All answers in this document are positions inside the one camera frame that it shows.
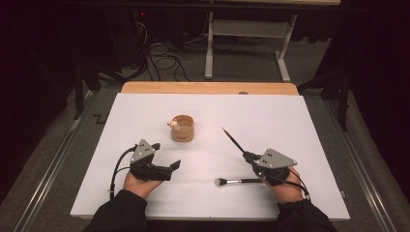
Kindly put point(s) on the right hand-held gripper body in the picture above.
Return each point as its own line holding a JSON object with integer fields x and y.
{"x": 275, "y": 159}

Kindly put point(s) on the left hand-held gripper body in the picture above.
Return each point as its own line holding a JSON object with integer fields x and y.
{"x": 145, "y": 170}

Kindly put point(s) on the fluffy black makeup brush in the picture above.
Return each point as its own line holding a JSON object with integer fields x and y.
{"x": 240, "y": 181}

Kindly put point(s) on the thin black makeup brush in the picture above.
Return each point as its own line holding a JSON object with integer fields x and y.
{"x": 233, "y": 141}

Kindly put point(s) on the round wooden brush holder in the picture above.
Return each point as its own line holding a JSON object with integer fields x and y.
{"x": 182, "y": 130}

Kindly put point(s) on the person's left hand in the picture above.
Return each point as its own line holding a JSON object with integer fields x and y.
{"x": 140, "y": 188}

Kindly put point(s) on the person's right hand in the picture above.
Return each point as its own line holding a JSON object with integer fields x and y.
{"x": 286, "y": 191}

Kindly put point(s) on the white table cover sheet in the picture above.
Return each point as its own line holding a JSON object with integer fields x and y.
{"x": 225, "y": 109}

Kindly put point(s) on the black metal stand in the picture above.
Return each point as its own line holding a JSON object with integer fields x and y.
{"x": 79, "y": 93}
{"x": 344, "y": 103}

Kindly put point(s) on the metal floor rail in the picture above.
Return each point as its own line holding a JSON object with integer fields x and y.
{"x": 48, "y": 174}
{"x": 361, "y": 180}

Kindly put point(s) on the white metal frame desk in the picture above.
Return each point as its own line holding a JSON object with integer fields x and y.
{"x": 248, "y": 28}

